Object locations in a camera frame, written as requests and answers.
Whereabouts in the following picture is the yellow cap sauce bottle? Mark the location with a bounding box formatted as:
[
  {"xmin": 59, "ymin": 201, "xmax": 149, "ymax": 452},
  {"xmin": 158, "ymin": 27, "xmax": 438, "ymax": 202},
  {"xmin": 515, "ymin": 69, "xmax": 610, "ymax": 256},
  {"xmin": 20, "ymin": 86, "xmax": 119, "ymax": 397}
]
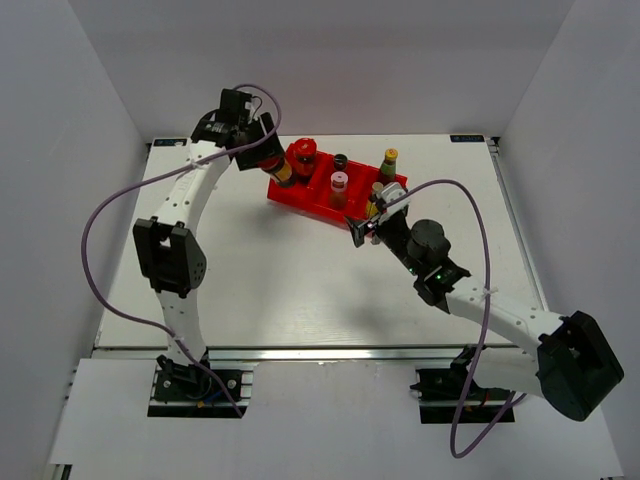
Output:
[{"xmin": 378, "ymin": 148, "xmax": 398, "ymax": 185}]

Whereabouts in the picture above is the black cap spice jar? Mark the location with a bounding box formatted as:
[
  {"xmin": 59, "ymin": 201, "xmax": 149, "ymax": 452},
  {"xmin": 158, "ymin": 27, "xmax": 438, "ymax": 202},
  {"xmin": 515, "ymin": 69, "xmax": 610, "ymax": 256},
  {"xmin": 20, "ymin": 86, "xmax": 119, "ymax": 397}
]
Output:
[{"xmin": 333, "ymin": 154, "xmax": 349, "ymax": 172}]

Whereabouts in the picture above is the blue table corner label right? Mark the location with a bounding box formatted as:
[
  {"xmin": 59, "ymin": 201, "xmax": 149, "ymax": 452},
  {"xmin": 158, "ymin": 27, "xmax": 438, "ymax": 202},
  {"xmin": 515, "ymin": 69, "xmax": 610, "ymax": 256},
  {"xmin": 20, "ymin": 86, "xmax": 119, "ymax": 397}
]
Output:
[{"xmin": 449, "ymin": 134, "xmax": 485, "ymax": 143}]

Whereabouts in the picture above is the red lid sauce jar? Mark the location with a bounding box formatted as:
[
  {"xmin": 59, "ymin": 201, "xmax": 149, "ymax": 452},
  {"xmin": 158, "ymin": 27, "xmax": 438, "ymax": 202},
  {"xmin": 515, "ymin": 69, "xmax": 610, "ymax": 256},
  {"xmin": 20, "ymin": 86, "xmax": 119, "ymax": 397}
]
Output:
[
  {"xmin": 258, "ymin": 156, "xmax": 296, "ymax": 188},
  {"xmin": 292, "ymin": 138, "xmax": 317, "ymax": 183}
]

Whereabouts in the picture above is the aluminium rail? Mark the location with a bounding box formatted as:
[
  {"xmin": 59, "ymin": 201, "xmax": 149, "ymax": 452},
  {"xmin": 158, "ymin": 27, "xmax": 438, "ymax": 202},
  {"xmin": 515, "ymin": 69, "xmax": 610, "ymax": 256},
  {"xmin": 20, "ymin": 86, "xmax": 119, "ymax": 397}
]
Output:
[
  {"xmin": 90, "ymin": 344, "xmax": 529, "ymax": 364},
  {"xmin": 489, "ymin": 135, "xmax": 566, "ymax": 359}
]

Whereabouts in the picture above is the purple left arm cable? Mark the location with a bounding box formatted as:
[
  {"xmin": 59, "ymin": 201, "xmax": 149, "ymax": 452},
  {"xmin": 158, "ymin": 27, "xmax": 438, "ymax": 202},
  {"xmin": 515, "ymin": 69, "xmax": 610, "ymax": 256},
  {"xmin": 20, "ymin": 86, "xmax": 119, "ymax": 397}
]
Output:
[{"xmin": 81, "ymin": 83, "xmax": 282, "ymax": 419}]

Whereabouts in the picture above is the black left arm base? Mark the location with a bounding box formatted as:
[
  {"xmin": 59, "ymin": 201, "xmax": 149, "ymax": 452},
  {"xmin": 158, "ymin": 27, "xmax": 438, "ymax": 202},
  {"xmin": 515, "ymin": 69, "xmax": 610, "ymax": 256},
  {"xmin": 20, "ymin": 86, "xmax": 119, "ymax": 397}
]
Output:
[{"xmin": 147, "ymin": 355, "xmax": 253, "ymax": 419}]

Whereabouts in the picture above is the aluminium right side rail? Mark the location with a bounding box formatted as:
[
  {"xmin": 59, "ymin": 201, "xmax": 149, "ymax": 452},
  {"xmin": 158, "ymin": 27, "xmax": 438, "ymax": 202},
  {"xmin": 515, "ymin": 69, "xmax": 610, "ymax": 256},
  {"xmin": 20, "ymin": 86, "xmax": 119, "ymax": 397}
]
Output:
[{"xmin": 489, "ymin": 135, "xmax": 566, "ymax": 359}]

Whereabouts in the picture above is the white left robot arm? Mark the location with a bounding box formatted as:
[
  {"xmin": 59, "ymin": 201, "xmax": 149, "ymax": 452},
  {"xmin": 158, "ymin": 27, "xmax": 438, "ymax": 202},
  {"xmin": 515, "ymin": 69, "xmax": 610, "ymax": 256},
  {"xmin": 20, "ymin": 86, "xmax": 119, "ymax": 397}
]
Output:
[{"xmin": 133, "ymin": 85, "xmax": 296, "ymax": 399}]

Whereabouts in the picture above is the small yellow label bottle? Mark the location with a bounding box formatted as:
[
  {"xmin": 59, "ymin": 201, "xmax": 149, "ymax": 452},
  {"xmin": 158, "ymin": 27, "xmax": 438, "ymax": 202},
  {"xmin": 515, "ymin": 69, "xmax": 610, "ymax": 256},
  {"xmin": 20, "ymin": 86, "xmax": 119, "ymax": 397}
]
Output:
[{"xmin": 365, "ymin": 182, "xmax": 384, "ymax": 218}]

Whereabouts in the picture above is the red three-compartment plastic bin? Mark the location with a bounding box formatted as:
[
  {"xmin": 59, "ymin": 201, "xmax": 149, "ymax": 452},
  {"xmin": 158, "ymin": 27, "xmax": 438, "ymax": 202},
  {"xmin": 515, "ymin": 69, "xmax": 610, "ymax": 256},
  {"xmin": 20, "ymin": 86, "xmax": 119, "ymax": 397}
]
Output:
[{"xmin": 267, "ymin": 140, "xmax": 407, "ymax": 224}]

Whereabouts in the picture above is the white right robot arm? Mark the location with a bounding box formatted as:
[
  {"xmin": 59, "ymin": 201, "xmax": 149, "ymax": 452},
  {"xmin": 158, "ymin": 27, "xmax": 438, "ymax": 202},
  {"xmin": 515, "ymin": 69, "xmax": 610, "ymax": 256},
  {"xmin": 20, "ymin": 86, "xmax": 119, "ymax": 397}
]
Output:
[{"xmin": 346, "ymin": 211, "xmax": 624, "ymax": 421}]

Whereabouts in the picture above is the red lid sauce jar front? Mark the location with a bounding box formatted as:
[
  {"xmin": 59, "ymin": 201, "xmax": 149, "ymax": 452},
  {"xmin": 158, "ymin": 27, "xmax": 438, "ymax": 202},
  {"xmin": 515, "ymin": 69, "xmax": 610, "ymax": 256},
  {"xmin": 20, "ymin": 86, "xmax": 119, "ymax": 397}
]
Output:
[{"xmin": 292, "ymin": 138, "xmax": 317, "ymax": 183}]

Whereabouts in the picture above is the pink cap spice jar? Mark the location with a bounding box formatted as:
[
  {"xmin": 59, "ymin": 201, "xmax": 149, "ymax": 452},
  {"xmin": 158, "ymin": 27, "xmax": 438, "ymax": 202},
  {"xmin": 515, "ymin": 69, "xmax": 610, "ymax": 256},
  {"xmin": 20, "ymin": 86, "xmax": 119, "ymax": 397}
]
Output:
[{"xmin": 328, "ymin": 171, "xmax": 349, "ymax": 210}]

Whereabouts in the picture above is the aluminium front rail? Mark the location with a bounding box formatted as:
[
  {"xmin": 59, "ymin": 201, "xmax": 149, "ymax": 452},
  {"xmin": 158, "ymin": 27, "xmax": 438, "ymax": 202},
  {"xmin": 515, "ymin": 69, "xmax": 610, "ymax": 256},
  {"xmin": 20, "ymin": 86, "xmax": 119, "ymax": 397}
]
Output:
[{"xmin": 90, "ymin": 344, "xmax": 529, "ymax": 364}]

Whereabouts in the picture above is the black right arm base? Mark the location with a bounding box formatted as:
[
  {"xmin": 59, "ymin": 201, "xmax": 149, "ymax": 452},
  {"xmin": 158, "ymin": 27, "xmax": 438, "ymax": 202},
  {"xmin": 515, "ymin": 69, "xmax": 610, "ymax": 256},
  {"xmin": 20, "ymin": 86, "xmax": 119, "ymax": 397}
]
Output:
[{"xmin": 409, "ymin": 346, "xmax": 509, "ymax": 425}]

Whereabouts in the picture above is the blue table corner label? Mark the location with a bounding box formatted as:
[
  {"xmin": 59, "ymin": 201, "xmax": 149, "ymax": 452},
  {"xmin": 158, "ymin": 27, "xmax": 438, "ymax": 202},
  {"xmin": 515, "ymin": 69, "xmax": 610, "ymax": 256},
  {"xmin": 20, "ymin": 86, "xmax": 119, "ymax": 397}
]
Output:
[
  {"xmin": 152, "ymin": 138, "xmax": 187, "ymax": 147},
  {"xmin": 449, "ymin": 134, "xmax": 485, "ymax": 143}
]

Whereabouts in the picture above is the blue table corner label left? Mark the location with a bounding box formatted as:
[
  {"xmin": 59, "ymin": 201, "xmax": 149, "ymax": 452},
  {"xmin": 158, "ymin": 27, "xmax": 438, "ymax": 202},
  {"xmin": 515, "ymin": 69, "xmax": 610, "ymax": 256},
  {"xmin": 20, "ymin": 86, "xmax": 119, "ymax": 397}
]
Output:
[{"xmin": 152, "ymin": 138, "xmax": 187, "ymax": 147}]

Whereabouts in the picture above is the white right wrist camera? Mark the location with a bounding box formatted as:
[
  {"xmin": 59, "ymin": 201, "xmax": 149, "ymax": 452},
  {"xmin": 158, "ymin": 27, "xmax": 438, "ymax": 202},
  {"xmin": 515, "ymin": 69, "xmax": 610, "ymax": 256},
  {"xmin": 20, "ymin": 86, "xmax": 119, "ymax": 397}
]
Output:
[{"xmin": 375, "ymin": 182, "xmax": 410, "ymax": 225}]

